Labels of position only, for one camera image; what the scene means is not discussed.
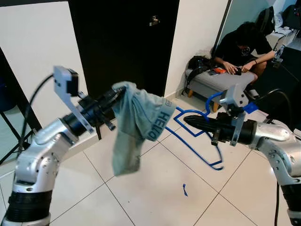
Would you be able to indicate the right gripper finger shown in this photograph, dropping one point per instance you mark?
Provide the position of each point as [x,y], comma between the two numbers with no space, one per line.
[204,120]
[209,129]

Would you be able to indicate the blue plastic clothes hanger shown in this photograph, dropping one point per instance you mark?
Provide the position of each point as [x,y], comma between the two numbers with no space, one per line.
[193,112]

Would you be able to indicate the pale green shirt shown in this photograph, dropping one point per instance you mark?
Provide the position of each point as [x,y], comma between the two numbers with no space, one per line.
[136,122]

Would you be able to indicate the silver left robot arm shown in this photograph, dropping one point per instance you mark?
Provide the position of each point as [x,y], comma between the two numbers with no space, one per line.
[42,155]

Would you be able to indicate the blue tape strip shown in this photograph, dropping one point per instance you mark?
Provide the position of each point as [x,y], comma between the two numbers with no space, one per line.
[250,108]

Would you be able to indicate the grey ottoman with wooden legs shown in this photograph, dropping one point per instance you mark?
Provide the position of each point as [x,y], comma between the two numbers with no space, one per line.
[211,84]

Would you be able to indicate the black door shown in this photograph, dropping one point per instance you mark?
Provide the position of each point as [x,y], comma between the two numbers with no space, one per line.
[122,47]

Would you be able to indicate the small orange object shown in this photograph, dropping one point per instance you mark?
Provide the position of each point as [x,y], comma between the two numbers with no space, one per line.
[217,71]

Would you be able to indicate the black bag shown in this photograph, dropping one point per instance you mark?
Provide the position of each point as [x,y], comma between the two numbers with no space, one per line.
[200,63]

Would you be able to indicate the small blue scrap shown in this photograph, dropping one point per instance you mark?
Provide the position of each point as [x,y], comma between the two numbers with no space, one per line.
[185,189]

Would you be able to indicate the person in black shirt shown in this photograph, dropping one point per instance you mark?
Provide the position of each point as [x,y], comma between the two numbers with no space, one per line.
[235,47]

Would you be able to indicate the black tripod stand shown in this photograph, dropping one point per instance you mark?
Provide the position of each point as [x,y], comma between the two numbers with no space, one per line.
[11,80]

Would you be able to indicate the white drawer cabinet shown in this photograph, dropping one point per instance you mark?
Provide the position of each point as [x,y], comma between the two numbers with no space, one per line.
[287,35]

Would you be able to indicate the black backpack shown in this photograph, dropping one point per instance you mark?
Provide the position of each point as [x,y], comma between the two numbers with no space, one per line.
[265,21]

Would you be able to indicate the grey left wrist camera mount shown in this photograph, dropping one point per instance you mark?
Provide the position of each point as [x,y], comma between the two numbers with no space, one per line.
[60,82]

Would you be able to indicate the small grey camera device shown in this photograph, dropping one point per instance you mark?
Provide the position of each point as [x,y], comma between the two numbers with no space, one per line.
[278,56]

